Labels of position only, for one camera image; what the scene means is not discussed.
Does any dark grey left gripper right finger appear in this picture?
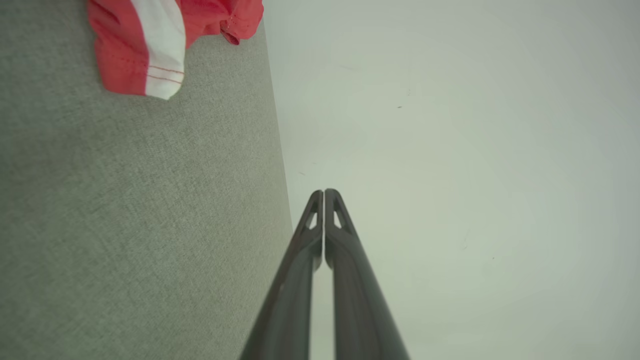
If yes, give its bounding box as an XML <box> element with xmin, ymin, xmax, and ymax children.
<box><xmin>325</xmin><ymin>188</ymin><xmax>411</xmax><ymax>360</ymax></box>

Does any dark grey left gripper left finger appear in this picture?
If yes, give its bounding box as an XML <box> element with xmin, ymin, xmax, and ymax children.
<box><xmin>240</xmin><ymin>189</ymin><xmax>325</xmax><ymax>360</ymax></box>

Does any red shorts wide white stripe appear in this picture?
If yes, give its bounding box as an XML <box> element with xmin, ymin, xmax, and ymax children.
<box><xmin>87</xmin><ymin>0</ymin><xmax>265</xmax><ymax>101</ymax></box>

